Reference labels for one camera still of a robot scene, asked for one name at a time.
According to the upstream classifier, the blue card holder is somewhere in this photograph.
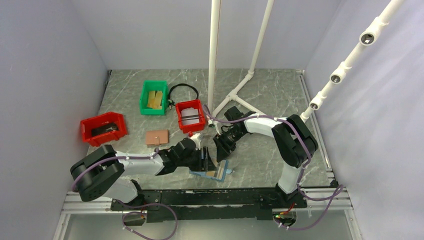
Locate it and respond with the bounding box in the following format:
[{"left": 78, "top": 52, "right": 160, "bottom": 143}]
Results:
[{"left": 189, "top": 160, "right": 233, "bottom": 183}]

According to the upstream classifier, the orange credit card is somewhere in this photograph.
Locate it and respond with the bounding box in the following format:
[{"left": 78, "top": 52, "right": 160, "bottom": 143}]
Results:
[
  {"left": 146, "top": 90, "right": 163, "bottom": 110},
  {"left": 205, "top": 160, "right": 228, "bottom": 182}
]

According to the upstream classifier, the green plastic bin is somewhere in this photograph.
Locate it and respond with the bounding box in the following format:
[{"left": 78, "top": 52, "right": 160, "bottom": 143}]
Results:
[{"left": 139, "top": 80, "right": 169, "bottom": 116}]

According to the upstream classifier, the small red plastic bin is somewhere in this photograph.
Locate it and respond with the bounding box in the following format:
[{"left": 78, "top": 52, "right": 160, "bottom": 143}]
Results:
[{"left": 175, "top": 99, "right": 206, "bottom": 134}]

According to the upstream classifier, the white pipe with sockets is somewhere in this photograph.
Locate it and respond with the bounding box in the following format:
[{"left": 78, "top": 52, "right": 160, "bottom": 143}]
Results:
[{"left": 300, "top": 0, "right": 404, "bottom": 122}]

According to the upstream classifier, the white card in red bin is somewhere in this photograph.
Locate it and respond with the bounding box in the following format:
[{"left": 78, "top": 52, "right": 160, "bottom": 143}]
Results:
[{"left": 181, "top": 107, "right": 200, "bottom": 126}]

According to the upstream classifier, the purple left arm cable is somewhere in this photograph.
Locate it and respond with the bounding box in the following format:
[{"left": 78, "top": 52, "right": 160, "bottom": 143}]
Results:
[{"left": 71, "top": 147, "right": 180, "bottom": 240}]

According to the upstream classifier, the black cable loop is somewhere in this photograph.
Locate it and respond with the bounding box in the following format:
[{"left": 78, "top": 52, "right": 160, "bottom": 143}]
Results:
[{"left": 167, "top": 83, "right": 200, "bottom": 110}]

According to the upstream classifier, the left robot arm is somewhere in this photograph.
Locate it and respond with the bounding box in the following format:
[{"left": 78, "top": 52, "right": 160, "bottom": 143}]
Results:
[{"left": 70, "top": 137, "right": 217, "bottom": 210}]

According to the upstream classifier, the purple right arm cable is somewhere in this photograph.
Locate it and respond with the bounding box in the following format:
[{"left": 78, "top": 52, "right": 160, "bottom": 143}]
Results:
[{"left": 202, "top": 104, "right": 345, "bottom": 232}]

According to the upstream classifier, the large red plastic bin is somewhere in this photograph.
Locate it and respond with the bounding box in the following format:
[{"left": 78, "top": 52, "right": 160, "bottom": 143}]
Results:
[{"left": 80, "top": 111, "right": 128, "bottom": 147}]

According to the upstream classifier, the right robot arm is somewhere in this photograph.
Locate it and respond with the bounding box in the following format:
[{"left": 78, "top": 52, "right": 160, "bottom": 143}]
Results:
[{"left": 213, "top": 106, "right": 319, "bottom": 208}]

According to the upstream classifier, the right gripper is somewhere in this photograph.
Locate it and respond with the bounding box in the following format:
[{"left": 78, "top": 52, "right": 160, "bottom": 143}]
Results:
[{"left": 213, "top": 127, "right": 246, "bottom": 163}]

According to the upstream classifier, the white pvc pipe frame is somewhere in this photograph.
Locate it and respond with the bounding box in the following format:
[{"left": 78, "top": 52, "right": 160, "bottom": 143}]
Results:
[{"left": 206, "top": 0, "right": 274, "bottom": 117}]

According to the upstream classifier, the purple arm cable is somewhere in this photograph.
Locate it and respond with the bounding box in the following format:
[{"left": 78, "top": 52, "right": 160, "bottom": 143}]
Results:
[
  {"left": 202, "top": 104, "right": 345, "bottom": 232},
  {"left": 71, "top": 147, "right": 180, "bottom": 240}
]

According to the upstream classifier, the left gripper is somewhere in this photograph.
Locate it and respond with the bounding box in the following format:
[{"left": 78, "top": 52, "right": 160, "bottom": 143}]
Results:
[{"left": 177, "top": 146, "right": 217, "bottom": 172}]

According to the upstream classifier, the brown card holder back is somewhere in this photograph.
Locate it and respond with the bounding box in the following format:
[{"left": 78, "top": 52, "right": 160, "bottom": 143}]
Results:
[{"left": 145, "top": 129, "right": 169, "bottom": 146}]

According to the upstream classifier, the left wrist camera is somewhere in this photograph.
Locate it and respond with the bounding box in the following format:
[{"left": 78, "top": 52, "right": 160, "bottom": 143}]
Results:
[{"left": 188, "top": 132, "right": 203, "bottom": 149}]

